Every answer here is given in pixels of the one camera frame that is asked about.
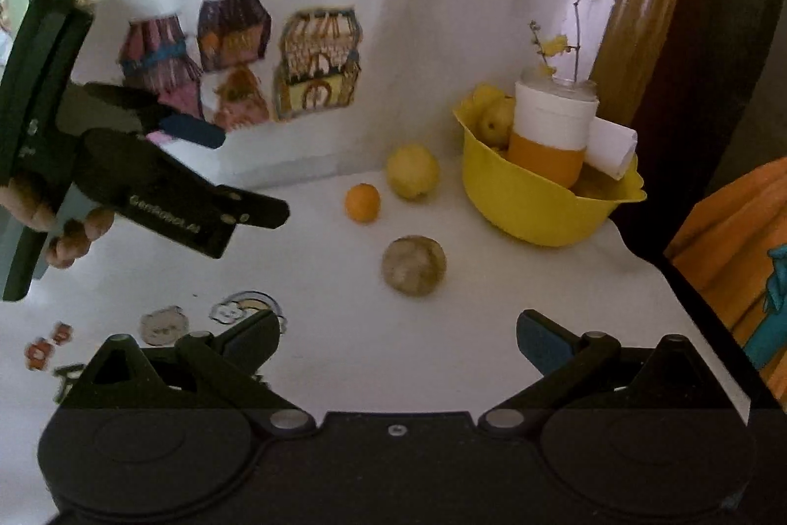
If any orange dress wall poster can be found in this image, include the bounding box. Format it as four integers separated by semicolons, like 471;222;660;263
667;156;787;378

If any person's left hand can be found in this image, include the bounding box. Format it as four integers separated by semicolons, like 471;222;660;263
0;173;116;269

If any yellow plastic bowl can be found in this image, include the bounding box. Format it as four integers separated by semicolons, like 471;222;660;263
453;83;648;248

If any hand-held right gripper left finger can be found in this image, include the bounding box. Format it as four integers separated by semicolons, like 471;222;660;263
61;309;314;436

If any yellow flower twig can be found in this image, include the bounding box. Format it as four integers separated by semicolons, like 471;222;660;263
529;0;600;83

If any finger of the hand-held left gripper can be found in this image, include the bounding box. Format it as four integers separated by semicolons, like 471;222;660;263
77;82;226;151
212;184;291;231

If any white and orange cup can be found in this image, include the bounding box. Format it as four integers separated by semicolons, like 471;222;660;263
507;81;600;189

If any round brown fruit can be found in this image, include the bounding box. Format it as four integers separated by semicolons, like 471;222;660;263
381;235;447;297

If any small orange tangerine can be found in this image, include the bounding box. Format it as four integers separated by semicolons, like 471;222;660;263
344;183;382;224

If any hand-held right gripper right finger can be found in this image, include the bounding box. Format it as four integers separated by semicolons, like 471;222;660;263
480;309;737;436

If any yellow lemon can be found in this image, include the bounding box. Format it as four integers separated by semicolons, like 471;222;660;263
386;144;441;202

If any white paper roll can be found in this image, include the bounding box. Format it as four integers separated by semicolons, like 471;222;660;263
584;116;640;178

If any yellow fruit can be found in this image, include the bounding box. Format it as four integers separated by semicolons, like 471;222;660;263
480;97;517;151

